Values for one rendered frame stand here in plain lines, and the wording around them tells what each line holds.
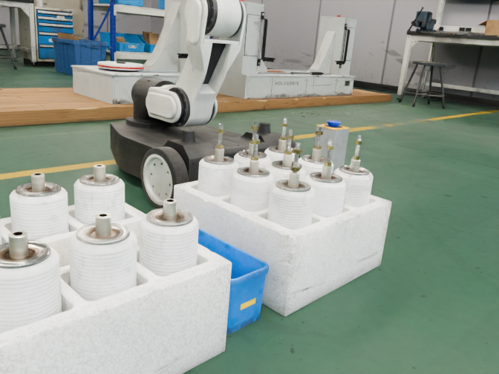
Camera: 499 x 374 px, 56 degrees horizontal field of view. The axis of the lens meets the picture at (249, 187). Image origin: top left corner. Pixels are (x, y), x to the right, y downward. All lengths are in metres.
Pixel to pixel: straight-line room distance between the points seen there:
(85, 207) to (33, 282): 0.33
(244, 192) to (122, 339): 0.46
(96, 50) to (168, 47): 2.23
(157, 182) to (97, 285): 0.84
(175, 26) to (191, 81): 1.81
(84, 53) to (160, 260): 4.85
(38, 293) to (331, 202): 0.65
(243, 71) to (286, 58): 4.01
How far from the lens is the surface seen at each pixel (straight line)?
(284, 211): 0.97
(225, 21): 1.62
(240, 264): 0.99
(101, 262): 0.69
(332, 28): 4.85
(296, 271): 0.97
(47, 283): 0.66
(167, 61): 3.46
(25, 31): 6.75
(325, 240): 1.02
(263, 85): 3.89
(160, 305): 0.74
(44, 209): 0.89
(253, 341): 0.93
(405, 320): 1.08
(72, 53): 5.53
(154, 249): 0.76
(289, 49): 7.75
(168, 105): 1.73
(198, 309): 0.79
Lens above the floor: 0.54
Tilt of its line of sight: 18 degrees down
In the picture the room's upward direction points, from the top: 5 degrees clockwise
